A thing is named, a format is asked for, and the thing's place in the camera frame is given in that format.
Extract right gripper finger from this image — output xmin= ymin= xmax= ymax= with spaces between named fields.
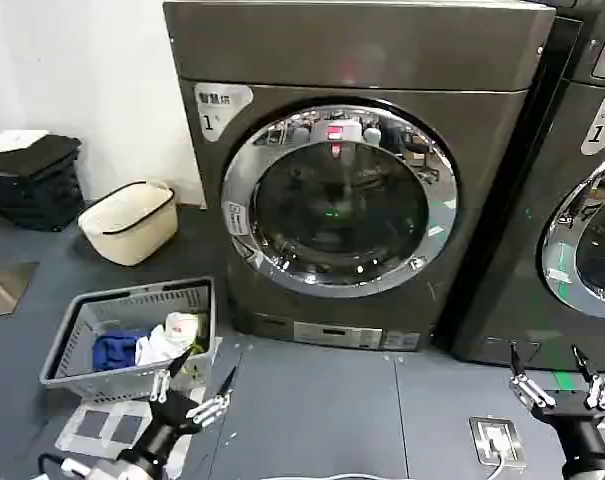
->
xmin=572 ymin=344 xmax=605 ymax=411
xmin=508 ymin=341 xmax=557 ymax=409

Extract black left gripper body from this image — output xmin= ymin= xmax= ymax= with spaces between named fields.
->
xmin=130 ymin=387 xmax=204 ymax=470

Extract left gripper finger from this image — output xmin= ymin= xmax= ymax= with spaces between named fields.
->
xmin=186 ymin=366 xmax=239 ymax=427
xmin=149 ymin=347 xmax=194 ymax=404

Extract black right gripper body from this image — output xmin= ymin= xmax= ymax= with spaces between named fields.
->
xmin=529 ymin=391 xmax=605 ymax=464

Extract green floor tape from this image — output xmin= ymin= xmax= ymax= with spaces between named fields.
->
xmin=551 ymin=369 xmax=578 ymax=395

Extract steel floor socket plate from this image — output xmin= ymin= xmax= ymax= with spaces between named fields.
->
xmin=469 ymin=415 xmax=528 ymax=464

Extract white garment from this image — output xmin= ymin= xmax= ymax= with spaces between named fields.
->
xmin=134 ymin=312 xmax=203 ymax=369

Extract green garment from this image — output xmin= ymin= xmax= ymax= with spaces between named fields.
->
xmin=181 ymin=314 xmax=213 ymax=377

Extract blue garment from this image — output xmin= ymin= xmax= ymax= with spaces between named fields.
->
xmin=91 ymin=329 xmax=142 ymax=372

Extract clear sheet with dark squares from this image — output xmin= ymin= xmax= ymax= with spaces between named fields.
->
xmin=54 ymin=399 xmax=156 ymax=454

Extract grey plastic laundry basket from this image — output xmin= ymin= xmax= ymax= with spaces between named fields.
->
xmin=39 ymin=275 xmax=218 ymax=405

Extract grey front-load dryer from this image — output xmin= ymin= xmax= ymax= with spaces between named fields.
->
xmin=434 ymin=0 xmax=605 ymax=374
xmin=162 ymin=0 xmax=558 ymax=354

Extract silver dryer base panel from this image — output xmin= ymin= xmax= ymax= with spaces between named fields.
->
xmin=292 ymin=322 xmax=384 ymax=350

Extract round glass dryer door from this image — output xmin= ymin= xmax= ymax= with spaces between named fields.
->
xmin=540 ymin=157 xmax=605 ymax=307
xmin=220 ymin=97 xmax=461 ymax=301

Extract white fabric storage box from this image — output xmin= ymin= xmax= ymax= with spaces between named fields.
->
xmin=77 ymin=180 xmax=179 ymax=267

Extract brown cardboard sheet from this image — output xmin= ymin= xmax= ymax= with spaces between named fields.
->
xmin=0 ymin=259 xmax=41 ymax=319

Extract black stacked crates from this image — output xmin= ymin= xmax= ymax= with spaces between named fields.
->
xmin=0 ymin=128 xmax=86 ymax=232

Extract silver number sticker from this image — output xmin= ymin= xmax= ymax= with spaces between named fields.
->
xmin=580 ymin=89 xmax=605 ymax=157
xmin=194 ymin=83 xmax=255 ymax=144

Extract white flat pad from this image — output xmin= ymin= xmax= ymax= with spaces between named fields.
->
xmin=0 ymin=129 xmax=51 ymax=154

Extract white plug with cable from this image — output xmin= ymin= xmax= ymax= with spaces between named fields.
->
xmin=484 ymin=425 xmax=516 ymax=480

